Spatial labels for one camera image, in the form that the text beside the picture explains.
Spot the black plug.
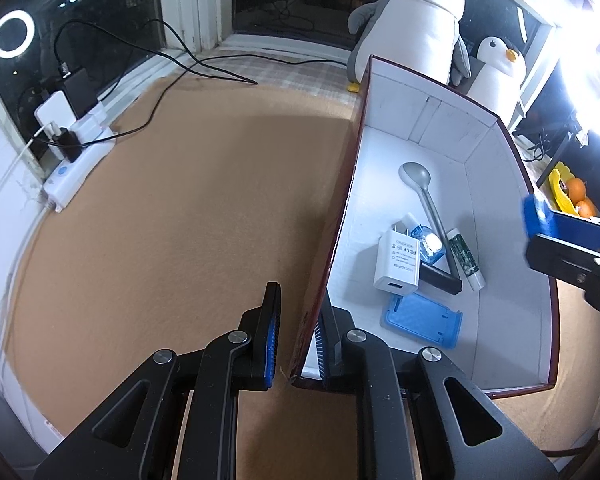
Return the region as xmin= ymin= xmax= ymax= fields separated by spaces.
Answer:
xmin=52 ymin=127 xmax=85 ymax=161

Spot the white window frame post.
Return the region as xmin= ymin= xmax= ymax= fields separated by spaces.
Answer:
xmin=157 ymin=0 xmax=233 ymax=53

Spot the blue plastic phone stand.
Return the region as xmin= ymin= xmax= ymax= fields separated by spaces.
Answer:
xmin=382 ymin=292 xmax=464 ymax=349

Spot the black cable with loose end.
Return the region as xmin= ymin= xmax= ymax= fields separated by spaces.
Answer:
xmin=55 ymin=19 xmax=258 ymax=86

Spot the small penguin plush toy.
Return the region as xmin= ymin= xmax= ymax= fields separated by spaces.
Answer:
xmin=466 ymin=35 xmax=527 ymax=116

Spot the white tube with green label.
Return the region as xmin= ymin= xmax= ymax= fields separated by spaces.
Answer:
xmin=446 ymin=228 xmax=486 ymax=292

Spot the black stand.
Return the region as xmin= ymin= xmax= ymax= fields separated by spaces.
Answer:
xmin=512 ymin=107 xmax=588 ymax=163

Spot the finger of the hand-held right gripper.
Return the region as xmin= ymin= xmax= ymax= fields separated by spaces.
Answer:
xmin=522 ymin=192 xmax=600 ymax=255
xmin=525 ymin=234 xmax=600 ymax=290

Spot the white power strip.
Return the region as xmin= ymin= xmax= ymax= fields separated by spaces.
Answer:
xmin=42 ymin=105 xmax=117 ymax=209

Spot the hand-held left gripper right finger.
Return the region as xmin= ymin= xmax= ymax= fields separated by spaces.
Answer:
xmin=313 ymin=292 xmax=561 ymax=480

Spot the black power adapter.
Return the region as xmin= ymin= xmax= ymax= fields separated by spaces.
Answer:
xmin=60 ymin=67 xmax=101 ymax=117

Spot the dark floor cable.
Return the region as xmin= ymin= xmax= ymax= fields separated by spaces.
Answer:
xmin=545 ymin=427 xmax=600 ymax=461

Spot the long black power cable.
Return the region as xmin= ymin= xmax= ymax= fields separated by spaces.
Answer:
xmin=80 ymin=55 xmax=348 ymax=148

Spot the small blue transparent bottle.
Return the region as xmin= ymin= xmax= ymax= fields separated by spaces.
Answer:
xmin=400 ymin=212 xmax=448 ymax=264

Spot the yellow fruit bowl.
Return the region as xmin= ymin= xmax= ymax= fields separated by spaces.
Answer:
xmin=549 ymin=161 xmax=600 ymax=218

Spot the plaid cloth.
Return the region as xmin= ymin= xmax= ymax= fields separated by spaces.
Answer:
xmin=165 ymin=45 xmax=366 ymax=111

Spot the large penguin plush toy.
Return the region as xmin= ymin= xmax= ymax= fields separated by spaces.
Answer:
xmin=346 ymin=0 xmax=473 ymax=93

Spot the grey metal spoon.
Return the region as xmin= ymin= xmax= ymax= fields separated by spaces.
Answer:
xmin=398 ymin=161 xmax=458 ymax=276

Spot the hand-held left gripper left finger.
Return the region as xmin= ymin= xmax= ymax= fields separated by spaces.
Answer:
xmin=34 ymin=281 xmax=283 ymax=480

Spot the white cardboard box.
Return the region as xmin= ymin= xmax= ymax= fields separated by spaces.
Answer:
xmin=287 ymin=55 xmax=561 ymax=401

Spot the white usb wall charger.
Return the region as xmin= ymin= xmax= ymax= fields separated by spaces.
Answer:
xmin=373 ymin=226 xmax=422 ymax=293

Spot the bright white lamp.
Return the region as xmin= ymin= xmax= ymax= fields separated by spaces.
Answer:
xmin=555 ymin=0 xmax=600 ymax=146

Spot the black rectangular bar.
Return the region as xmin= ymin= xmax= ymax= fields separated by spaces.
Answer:
xmin=419 ymin=261 xmax=463 ymax=296

